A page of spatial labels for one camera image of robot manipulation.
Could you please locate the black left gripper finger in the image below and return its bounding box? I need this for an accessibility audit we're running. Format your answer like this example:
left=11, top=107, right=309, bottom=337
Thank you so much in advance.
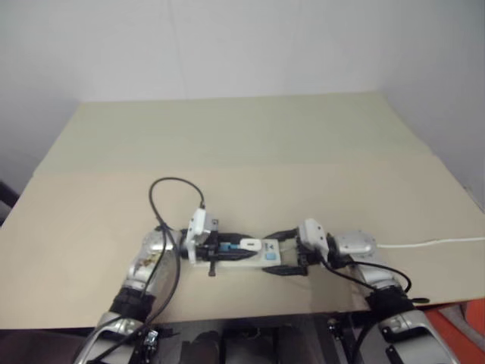
left=217, top=250, right=259, bottom=264
left=217, top=231, right=250, bottom=244

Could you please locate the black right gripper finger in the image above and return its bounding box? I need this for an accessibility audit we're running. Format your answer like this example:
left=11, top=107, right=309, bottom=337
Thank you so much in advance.
left=269, top=226, right=303, bottom=243
left=261, top=265, right=308, bottom=278

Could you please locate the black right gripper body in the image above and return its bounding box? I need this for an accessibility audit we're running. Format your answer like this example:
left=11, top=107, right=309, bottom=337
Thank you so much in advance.
left=295, top=237, right=324, bottom=269

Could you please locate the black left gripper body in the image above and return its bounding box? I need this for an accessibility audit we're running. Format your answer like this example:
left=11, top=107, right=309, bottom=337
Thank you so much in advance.
left=195, top=228, right=225, bottom=278

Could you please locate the white power strip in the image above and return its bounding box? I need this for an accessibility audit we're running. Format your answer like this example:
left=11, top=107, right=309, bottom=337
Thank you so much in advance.
left=192, top=239, right=284, bottom=271

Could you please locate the white charger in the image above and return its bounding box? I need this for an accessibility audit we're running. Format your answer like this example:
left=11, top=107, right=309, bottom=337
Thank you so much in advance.
left=221, top=238, right=263, bottom=253

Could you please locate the orange object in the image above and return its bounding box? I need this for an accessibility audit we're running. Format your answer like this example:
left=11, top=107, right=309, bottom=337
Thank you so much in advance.
left=424, top=298, right=485, bottom=364

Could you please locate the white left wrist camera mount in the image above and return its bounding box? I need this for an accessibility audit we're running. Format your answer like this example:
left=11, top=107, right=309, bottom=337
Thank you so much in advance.
left=184, top=207, right=221, bottom=265

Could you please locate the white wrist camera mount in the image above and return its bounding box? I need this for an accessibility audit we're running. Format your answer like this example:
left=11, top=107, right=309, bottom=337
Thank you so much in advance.
left=184, top=207, right=221, bottom=265
left=297, top=218, right=330, bottom=262

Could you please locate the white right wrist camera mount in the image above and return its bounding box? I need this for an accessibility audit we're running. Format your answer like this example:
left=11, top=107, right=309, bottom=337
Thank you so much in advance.
left=297, top=218, right=330, bottom=262

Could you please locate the metal table frame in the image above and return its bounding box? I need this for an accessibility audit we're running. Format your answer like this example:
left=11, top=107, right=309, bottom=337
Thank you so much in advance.
left=326, top=311, right=359, bottom=364

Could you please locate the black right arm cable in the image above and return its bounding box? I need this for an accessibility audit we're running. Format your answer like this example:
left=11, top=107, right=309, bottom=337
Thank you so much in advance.
left=319, top=256, right=414, bottom=364

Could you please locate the white power strip cable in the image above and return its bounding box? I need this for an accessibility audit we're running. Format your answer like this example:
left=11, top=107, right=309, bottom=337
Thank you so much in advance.
left=377, top=236, right=485, bottom=249

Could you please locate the dark object at wall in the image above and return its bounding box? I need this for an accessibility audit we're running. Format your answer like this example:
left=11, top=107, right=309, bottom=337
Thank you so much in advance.
left=0, top=180, right=21, bottom=228

